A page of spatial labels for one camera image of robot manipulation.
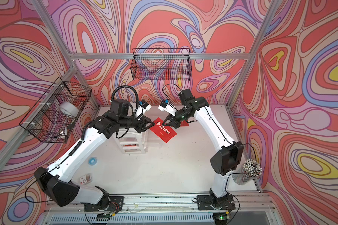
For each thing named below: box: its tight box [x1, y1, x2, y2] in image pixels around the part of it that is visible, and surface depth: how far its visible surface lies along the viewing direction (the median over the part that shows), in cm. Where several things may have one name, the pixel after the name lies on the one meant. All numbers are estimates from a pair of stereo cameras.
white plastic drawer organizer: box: [112, 128, 150, 155], surface depth 88 cm
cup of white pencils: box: [232, 158, 263, 186], surface depth 69 cm
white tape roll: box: [58, 101, 80, 118], surface depth 76 cm
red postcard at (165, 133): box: [149, 117, 178, 143], surface depth 76 cm
